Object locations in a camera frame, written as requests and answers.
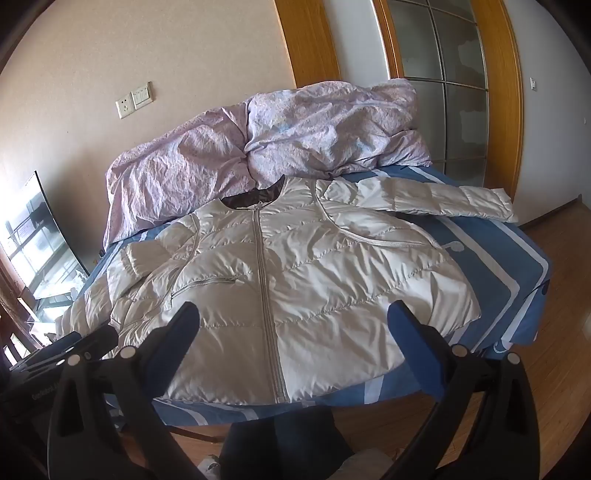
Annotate wooden framed glass door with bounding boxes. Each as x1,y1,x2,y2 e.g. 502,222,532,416
373,0,525,195

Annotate white wall light switch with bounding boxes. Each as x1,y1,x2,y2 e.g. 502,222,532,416
131,82,153,110

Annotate pink crumpled quilt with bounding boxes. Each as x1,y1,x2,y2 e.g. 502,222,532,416
102,78,434,250

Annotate wooden door casing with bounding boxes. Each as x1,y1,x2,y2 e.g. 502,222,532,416
274,0,343,89

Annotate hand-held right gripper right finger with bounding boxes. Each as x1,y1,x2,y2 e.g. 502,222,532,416
383,300,541,480

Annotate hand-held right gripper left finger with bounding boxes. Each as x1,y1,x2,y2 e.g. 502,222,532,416
47,302,208,480

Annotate person's dark pants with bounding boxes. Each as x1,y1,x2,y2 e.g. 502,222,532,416
221,404,354,480

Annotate blue white striped bed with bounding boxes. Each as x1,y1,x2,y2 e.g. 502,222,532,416
81,164,553,428

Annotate white puffer jacket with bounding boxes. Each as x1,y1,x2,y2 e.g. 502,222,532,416
55,174,519,407

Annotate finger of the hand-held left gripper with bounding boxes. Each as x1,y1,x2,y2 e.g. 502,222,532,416
9,327,120,372

